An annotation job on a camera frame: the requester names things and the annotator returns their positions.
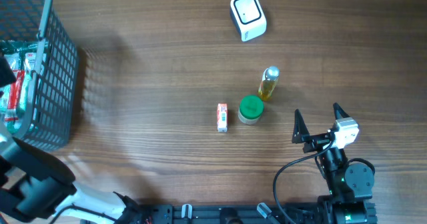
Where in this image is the left black camera cable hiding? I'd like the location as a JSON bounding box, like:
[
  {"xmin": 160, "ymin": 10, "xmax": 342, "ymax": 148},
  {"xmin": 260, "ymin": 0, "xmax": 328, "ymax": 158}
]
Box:
[{"xmin": 48, "ymin": 205, "xmax": 117, "ymax": 224}]

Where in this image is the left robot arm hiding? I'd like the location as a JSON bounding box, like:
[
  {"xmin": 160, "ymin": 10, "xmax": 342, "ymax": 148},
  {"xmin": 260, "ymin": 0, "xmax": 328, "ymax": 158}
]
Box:
[{"xmin": 1, "ymin": 55, "xmax": 150, "ymax": 223}]

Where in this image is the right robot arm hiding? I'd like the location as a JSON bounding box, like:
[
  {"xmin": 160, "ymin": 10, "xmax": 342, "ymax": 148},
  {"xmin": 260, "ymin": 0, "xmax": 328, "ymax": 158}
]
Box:
[{"xmin": 292, "ymin": 103, "xmax": 378, "ymax": 223}]

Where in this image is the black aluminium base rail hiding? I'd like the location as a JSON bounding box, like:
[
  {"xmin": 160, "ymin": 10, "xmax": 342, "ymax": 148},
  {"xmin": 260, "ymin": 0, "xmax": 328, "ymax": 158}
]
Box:
[{"xmin": 79, "ymin": 202, "xmax": 378, "ymax": 224}]

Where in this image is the green white wipes packet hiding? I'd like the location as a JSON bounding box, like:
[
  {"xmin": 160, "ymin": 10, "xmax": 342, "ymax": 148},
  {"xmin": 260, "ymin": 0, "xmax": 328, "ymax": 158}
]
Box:
[{"xmin": 1, "ymin": 41, "xmax": 38, "ymax": 134}]

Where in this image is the grey plastic mesh basket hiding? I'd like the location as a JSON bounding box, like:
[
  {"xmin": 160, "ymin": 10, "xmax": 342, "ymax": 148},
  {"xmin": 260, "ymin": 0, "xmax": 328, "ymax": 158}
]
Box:
[{"xmin": 1, "ymin": 0, "xmax": 79, "ymax": 151}]

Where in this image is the green lid jar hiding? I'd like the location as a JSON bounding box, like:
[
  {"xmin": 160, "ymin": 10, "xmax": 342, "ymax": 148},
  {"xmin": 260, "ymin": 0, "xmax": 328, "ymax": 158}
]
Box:
[{"xmin": 238, "ymin": 95, "xmax": 264, "ymax": 125}]

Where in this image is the small orange white box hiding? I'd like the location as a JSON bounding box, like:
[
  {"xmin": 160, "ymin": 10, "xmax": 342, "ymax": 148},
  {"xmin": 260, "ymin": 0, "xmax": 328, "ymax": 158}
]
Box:
[{"xmin": 217, "ymin": 103, "xmax": 228, "ymax": 133}]

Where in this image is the yellow dish soap bottle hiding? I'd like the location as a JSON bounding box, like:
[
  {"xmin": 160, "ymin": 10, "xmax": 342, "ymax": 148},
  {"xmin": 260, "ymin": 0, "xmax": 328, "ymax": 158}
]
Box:
[{"xmin": 258, "ymin": 66, "xmax": 280, "ymax": 101}]

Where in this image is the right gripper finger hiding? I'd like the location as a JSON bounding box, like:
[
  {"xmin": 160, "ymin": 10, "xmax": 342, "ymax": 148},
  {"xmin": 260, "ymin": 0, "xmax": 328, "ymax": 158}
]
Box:
[
  {"xmin": 333, "ymin": 103, "xmax": 349, "ymax": 120},
  {"xmin": 292, "ymin": 109, "xmax": 310, "ymax": 143}
]

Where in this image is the white barcode scanner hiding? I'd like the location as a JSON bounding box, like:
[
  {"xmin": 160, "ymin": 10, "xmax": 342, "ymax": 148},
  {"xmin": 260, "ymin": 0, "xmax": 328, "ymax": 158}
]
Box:
[{"xmin": 230, "ymin": 0, "xmax": 267, "ymax": 42}]

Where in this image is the black camera cable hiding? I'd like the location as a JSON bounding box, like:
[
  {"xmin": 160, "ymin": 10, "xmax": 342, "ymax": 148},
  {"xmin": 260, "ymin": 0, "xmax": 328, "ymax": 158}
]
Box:
[
  {"xmin": 272, "ymin": 139, "xmax": 336, "ymax": 224},
  {"xmin": 48, "ymin": 205, "xmax": 117, "ymax": 224}
]

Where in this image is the right black camera cable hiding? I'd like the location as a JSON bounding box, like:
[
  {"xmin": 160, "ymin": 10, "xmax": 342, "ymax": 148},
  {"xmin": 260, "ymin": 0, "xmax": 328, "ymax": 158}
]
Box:
[{"xmin": 272, "ymin": 139, "xmax": 336, "ymax": 224}]

